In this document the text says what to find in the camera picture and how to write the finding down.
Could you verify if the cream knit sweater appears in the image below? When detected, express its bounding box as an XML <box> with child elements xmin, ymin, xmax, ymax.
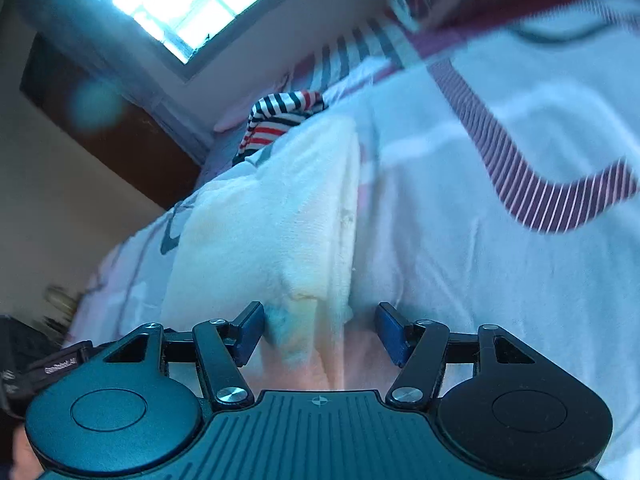
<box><xmin>160</xmin><ymin>114</ymin><xmax>360</xmax><ymax>388</ymax></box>

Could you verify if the grey left curtain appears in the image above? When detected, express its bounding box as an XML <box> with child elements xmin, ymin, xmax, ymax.
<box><xmin>14</xmin><ymin>0</ymin><xmax>213</xmax><ymax>165</ymax></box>

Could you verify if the dark wooden door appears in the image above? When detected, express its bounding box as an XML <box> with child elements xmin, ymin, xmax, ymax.
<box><xmin>20</xmin><ymin>34</ymin><xmax>201</xmax><ymax>209</ymax></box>

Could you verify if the red black striped garment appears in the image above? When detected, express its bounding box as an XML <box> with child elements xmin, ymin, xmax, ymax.
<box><xmin>232</xmin><ymin>90</ymin><xmax>326</xmax><ymax>166</ymax></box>

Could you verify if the person's hand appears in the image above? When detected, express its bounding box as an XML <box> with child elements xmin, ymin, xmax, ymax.
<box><xmin>9</xmin><ymin>426</ymin><xmax>43</xmax><ymax>480</ymax></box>

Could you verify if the patterned pastel bed quilt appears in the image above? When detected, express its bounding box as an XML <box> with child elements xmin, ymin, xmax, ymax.
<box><xmin>66</xmin><ymin>0</ymin><xmax>639</xmax><ymax>479</ymax></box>

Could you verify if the striped bed sheet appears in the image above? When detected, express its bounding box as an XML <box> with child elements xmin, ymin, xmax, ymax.
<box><xmin>194</xmin><ymin>8</ymin><xmax>501</xmax><ymax>187</ymax></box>

